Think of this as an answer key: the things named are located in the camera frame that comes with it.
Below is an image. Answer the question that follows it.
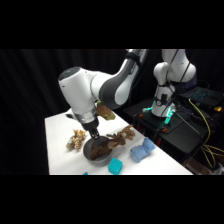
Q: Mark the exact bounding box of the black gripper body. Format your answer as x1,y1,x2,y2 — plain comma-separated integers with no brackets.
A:
65,109,101,133

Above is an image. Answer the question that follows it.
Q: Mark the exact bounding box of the brown deer plush toy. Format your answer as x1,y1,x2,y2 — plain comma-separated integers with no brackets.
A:
89,132,128,160

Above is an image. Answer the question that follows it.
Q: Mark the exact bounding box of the grey bowl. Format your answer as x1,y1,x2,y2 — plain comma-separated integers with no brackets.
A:
82,135,116,167

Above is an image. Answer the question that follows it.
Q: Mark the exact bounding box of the spotted giraffe plush toy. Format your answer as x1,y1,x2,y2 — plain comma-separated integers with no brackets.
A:
65,128,88,151

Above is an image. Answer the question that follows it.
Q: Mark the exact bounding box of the olive brown plush toy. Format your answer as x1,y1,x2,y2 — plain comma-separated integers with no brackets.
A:
95,102,117,121

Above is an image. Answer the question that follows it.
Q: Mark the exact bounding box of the striped tiger plush toy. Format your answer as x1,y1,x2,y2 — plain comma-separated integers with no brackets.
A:
116,124,137,142

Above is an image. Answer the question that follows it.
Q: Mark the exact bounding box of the large teal cube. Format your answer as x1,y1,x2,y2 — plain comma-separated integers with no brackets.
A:
107,157,124,176

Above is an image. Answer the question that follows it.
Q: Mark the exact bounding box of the blue plush toy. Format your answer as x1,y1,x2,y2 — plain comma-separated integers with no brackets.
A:
129,136,156,164

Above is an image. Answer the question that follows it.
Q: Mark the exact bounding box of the black robot stand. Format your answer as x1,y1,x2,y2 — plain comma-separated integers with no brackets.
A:
123,97,224,165

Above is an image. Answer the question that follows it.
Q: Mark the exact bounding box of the black laptop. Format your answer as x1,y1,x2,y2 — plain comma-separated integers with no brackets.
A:
180,85,224,109

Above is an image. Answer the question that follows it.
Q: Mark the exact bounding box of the yellow cable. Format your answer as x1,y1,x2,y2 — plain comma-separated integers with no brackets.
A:
187,97,224,169

